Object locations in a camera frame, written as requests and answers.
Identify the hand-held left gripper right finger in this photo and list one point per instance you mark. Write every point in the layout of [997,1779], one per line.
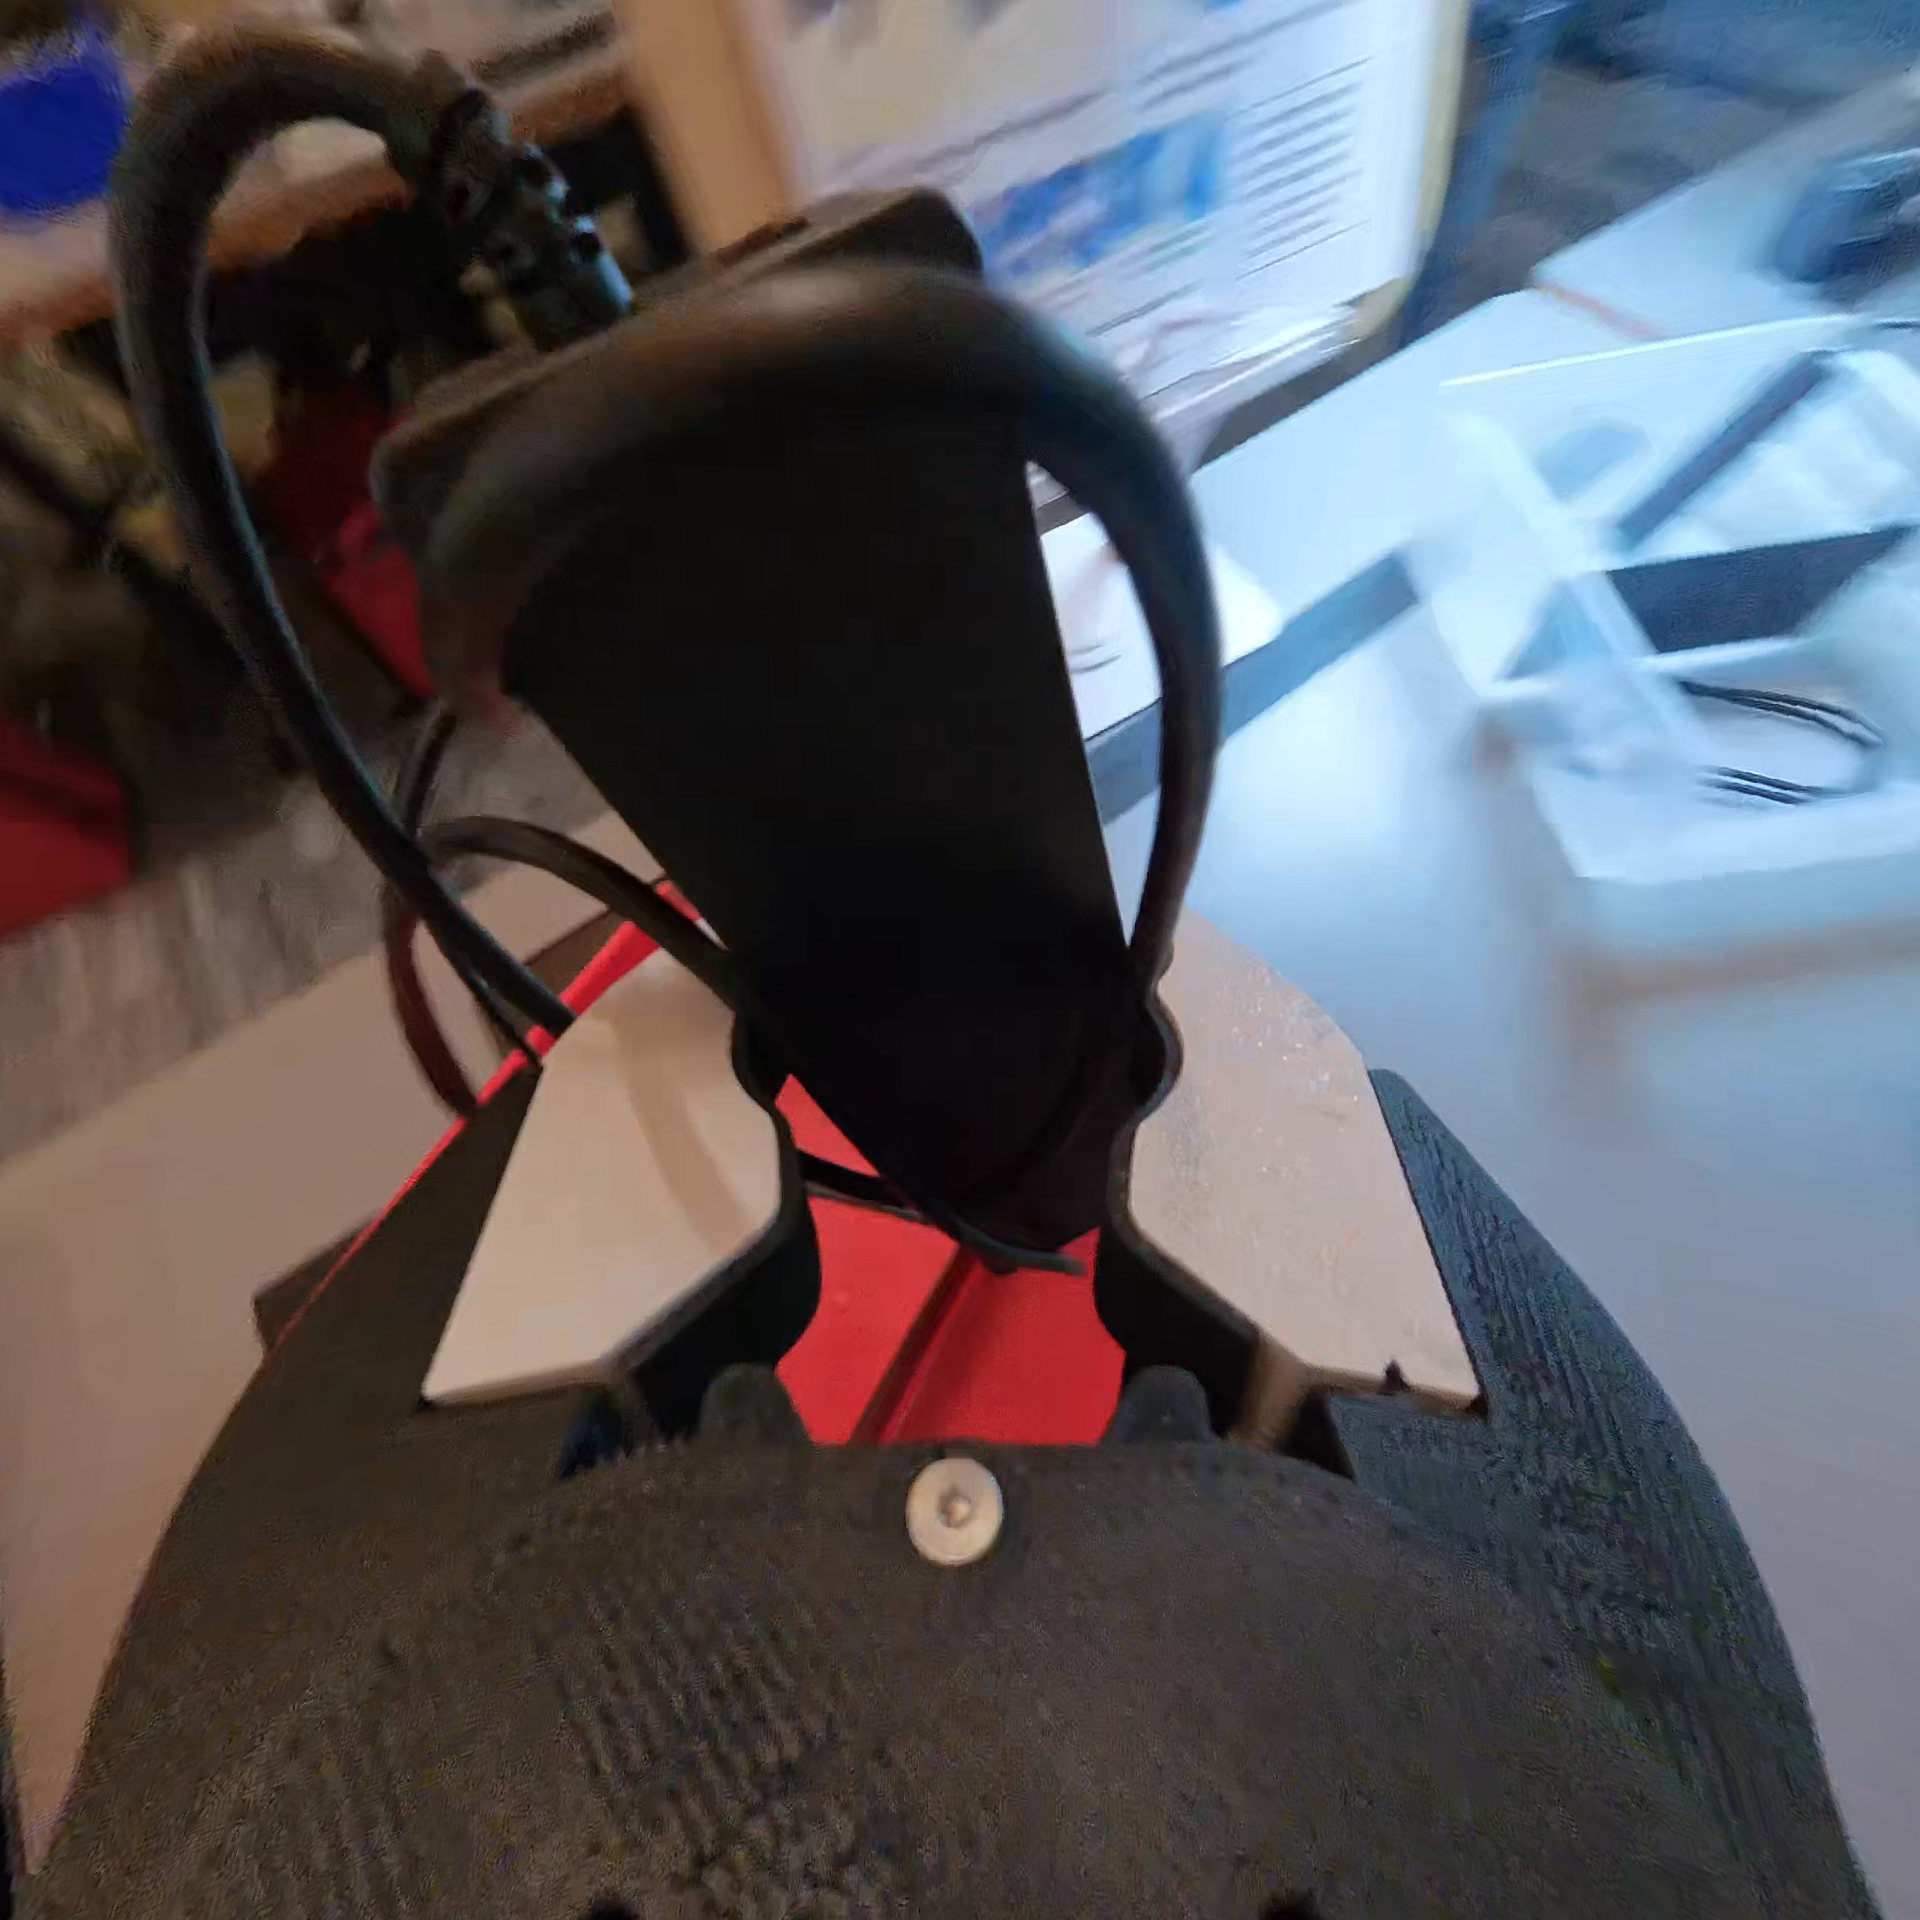
[1307,1202]

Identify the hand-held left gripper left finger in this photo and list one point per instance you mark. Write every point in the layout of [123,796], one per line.
[600,1202]

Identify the red plastic bin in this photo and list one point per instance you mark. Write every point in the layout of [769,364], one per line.
[901,1319]

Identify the black usb hub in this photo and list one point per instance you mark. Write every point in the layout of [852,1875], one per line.
[809,751]

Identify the clear plastic bin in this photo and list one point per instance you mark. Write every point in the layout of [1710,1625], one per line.
[1651,810]

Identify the red bag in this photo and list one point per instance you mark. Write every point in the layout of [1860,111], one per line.
[60,839]
[376,586]

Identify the printed sign board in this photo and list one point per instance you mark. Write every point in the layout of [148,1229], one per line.
[1172,182]

